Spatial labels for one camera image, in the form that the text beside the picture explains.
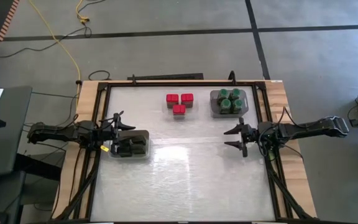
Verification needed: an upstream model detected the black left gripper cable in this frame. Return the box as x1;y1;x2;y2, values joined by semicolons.
63;110;126;131

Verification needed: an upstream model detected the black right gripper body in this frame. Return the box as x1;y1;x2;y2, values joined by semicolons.
239;116;261;158

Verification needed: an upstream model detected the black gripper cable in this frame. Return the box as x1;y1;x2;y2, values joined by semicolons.
63;110;126;131
258;106;296;157

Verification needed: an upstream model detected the red-lidded paprika tin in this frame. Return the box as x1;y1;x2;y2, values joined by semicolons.
180;93;195;109
165;93;180;109
172;104;186;119

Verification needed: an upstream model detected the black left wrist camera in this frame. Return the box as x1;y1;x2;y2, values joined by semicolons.
101;126;115;141

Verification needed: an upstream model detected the white plastic bin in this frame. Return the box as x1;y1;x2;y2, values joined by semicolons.
109;129;151;161

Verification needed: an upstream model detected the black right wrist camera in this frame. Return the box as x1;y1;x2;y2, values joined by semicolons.
247;126;260;141

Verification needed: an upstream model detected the yellow cable with plug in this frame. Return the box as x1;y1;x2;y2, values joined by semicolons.
75;0;105;24

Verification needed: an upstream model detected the black aluminium table frame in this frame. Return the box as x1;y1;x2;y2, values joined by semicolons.
54;70;318;224

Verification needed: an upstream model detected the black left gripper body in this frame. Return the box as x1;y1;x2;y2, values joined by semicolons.
99;112;120;156

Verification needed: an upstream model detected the black floor strip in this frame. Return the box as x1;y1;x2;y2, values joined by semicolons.
127;73;204;81

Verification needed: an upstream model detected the yellow floor cable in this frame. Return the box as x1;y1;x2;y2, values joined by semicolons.
28;0;82;84

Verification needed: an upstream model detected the grey translucent plastic bin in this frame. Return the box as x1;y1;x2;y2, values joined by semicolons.
209;89;249;119

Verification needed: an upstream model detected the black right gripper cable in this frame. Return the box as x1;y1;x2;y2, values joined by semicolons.
258;106;296;157

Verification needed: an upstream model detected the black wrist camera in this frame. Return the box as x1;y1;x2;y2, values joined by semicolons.
101;126;115;141
247;126;260;141

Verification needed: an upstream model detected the grey side desk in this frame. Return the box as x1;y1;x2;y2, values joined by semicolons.
0;86;33;179

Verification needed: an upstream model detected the black cable loop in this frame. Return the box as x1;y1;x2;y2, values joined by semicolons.
88;70;112;82

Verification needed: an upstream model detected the black floor cable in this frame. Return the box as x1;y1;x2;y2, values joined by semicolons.
0;26;93;60

